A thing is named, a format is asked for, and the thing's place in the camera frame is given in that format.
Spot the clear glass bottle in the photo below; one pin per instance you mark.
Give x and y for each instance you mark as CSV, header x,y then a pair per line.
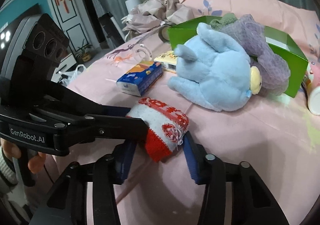
x,y
153,44

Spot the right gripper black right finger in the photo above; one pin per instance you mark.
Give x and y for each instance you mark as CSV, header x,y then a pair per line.
x,y
252,202

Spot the white plastic bag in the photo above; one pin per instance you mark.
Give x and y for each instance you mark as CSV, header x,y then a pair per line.
x,y
68,77

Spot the person's left hand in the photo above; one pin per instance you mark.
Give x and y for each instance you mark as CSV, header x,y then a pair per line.
x,y
11,151

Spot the crumpled beige pink cloth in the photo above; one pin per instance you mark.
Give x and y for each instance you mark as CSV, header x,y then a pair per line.
x,y
152,13

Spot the blue orange tissue pack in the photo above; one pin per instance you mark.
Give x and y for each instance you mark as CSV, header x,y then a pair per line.
x,y
138,79

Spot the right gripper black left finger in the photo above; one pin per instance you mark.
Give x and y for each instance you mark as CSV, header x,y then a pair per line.
x,y
67,201

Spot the black speaker stand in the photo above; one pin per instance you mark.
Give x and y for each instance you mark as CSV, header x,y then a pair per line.
x,y
104,25

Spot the pink white wipes canister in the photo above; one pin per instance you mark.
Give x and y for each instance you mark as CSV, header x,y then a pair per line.
x,y
311,86

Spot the black television screen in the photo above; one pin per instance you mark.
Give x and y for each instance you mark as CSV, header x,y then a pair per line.
x,y
8,31

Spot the yellow tissue pack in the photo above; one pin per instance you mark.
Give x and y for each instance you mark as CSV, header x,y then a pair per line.
x,y
168,60

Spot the light blue plush toy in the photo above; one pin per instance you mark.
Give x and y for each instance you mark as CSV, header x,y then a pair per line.
x,y
214,71

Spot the red white knitted sock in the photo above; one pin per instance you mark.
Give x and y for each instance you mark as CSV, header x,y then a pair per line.
x,y
167,126

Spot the potted plant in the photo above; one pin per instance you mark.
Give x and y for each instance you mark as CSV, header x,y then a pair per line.
x,y
83,54

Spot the green cardboard box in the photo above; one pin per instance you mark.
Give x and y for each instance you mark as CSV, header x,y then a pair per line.
x,y
280,42

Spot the purple mesh bath pouf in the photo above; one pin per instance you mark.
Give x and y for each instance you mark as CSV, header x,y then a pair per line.
x,y
274,69

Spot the white cylinder lamp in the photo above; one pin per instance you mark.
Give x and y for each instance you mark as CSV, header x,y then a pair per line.
x,y
131,4

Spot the pink patterned tablecloth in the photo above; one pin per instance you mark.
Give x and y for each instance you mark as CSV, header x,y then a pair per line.
x,y
278,136

